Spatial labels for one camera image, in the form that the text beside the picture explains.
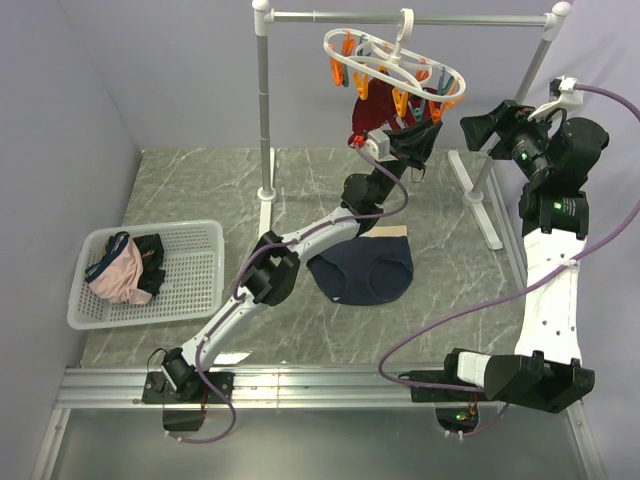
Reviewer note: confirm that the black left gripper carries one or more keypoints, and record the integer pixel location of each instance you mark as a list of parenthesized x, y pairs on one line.
[(423, 136)]

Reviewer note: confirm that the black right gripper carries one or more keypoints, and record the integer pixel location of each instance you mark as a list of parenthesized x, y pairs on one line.
[(512, 119)]

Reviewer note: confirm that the navy blue underwear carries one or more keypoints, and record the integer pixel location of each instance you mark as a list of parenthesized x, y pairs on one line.
[(373, 269)]

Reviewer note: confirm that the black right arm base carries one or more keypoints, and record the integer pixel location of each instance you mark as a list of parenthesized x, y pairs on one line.
[(456, 403)]

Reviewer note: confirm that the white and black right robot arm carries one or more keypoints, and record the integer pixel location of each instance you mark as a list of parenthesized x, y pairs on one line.
[(555, 153)]

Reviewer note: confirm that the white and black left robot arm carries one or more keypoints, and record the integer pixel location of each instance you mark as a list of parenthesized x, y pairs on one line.
[(269, 275)]

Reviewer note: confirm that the white plastic clip hanger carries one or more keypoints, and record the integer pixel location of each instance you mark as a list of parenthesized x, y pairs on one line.
[(391, 62)]

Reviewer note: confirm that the black lace underwear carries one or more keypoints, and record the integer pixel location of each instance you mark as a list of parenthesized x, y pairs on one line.
[(152, 254)]

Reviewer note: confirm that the pink underwear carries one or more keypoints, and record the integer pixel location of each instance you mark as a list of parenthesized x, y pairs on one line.
[(115, 276)]

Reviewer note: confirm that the teal clothespin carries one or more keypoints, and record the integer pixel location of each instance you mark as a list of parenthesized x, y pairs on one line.
[(448, 83), (417, 109)]

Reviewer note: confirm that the orange clothespin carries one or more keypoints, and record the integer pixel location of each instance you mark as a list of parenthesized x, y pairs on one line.
[(338, 69), (361, 83), (436, 110)]

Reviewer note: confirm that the yellow-orange clothespin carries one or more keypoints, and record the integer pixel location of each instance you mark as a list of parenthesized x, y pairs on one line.
[(400, 99)]

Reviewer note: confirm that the dark red lace bra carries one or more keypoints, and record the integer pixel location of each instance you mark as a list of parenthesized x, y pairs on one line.
[(378, 112)]

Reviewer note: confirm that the silver clothes rack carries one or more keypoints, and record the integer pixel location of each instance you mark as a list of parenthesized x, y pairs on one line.
[(473, 197)]

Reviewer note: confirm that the white perforated plastic basket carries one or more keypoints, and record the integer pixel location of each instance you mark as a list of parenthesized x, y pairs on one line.
[(191, 290)]

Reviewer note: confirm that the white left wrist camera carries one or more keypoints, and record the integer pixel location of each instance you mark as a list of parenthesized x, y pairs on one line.
[(377, 147)]

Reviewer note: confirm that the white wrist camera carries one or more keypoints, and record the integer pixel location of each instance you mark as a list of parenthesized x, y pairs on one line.
[(377, 147), (563, 95)]

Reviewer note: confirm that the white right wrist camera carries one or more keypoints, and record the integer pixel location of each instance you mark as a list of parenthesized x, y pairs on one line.
[(563, 95)]

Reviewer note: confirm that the aluminium mounting rail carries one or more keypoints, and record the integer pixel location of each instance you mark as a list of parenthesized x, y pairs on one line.
[(295, 422)]

